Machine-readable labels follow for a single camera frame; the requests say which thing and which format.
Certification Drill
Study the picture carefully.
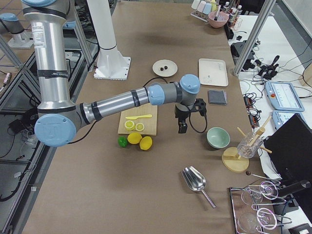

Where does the aluminium frame post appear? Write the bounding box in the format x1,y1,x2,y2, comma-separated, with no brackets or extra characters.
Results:
233,0,276,77

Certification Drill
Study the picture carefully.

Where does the yellow plastic knife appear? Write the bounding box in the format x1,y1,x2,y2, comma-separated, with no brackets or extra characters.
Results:
125,114,153,120

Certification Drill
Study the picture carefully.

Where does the wire glass rack tray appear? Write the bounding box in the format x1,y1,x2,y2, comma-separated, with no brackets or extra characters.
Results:
229,180,292,234

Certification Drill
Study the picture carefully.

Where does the wooden cutting board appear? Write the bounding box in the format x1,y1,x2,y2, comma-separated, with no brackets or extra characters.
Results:
117,103,157,136

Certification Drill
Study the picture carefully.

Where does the yellow lemon outer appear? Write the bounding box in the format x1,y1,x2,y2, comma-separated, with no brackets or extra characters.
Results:
139,136,153,151

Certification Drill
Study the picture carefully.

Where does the wooden mug tree stand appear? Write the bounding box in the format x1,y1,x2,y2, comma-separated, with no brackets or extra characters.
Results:
222,116,272,173

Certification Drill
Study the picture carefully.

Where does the cream rabbit tray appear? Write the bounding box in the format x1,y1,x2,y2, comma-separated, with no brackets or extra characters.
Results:
198,58,229,87

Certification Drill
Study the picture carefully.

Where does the clear crystal glass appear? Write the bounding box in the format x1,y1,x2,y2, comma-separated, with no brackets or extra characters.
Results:
237,132,263,158

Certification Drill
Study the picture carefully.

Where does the white cup rack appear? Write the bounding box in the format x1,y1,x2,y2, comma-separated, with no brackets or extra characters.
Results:
191,0,217,22

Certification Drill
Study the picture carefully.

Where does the mint green bowl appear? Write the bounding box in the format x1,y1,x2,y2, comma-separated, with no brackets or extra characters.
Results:
206,127,230,149

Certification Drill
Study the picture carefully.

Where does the blue teach pendant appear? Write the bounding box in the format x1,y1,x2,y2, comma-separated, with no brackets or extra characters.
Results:
272,110,304,130
265,81,305,112

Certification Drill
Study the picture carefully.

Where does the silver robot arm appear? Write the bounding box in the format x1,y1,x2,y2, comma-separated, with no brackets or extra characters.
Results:
22,0,200,147

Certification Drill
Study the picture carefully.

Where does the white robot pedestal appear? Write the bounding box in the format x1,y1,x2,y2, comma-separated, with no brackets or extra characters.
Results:
87,0,131,80

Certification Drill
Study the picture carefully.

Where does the black monitor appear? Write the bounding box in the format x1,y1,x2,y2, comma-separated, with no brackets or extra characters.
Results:
264,114,312,182

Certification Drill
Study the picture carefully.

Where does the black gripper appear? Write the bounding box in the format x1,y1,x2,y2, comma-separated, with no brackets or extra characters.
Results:
175,105,192,134

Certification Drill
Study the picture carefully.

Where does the blue teach pendant far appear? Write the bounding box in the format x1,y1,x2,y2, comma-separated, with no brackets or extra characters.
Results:
265,81,305,112

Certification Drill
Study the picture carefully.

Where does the lemon slice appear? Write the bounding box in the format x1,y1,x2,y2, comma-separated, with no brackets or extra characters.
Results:
124,120,136,131
135,123,145,132

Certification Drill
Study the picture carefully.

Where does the yellow lemon near board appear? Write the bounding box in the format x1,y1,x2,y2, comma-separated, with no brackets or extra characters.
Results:
127,132,142,144

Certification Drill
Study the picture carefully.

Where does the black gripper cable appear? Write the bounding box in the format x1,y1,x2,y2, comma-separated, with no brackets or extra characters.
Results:
188,109,208,134

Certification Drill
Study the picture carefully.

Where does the pink bowl with ice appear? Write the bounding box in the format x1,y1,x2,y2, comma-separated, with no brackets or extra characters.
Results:
208,11,229,28

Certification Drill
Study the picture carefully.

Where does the steel scoop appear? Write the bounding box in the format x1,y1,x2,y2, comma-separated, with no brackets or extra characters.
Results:
181,166,216,209

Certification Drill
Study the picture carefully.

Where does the cream round plate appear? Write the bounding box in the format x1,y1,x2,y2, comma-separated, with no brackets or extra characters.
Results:
152,59,178,78

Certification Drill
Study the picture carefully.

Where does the grey folded cloth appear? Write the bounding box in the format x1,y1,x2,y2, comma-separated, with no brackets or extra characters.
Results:
208,90,227,105

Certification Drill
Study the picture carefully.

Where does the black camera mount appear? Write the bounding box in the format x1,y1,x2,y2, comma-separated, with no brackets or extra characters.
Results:
192,98,207,117

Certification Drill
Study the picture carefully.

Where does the spare robot base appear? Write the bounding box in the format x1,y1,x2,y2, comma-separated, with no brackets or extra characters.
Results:
0,13,33,49

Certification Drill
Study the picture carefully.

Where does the green lime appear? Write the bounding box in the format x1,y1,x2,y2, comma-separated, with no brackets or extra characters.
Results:
117,136,128,148

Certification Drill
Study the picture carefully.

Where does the blue teach pendant near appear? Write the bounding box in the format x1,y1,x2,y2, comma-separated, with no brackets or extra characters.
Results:
272,110,304,130

